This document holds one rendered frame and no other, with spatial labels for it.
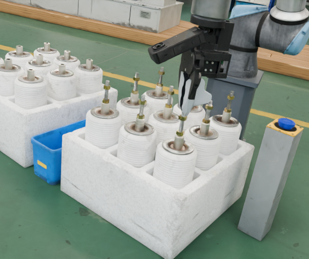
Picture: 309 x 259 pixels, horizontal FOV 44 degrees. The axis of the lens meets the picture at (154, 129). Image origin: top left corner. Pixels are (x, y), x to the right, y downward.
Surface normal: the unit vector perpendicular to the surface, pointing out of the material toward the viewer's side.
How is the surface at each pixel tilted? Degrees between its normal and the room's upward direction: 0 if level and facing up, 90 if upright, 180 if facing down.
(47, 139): 88
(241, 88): 90
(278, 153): 90
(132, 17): 90
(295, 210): 0
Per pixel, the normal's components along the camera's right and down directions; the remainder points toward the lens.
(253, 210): -0.60, 0.27
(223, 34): 0.26, 0.44
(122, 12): -0.36, 0.36
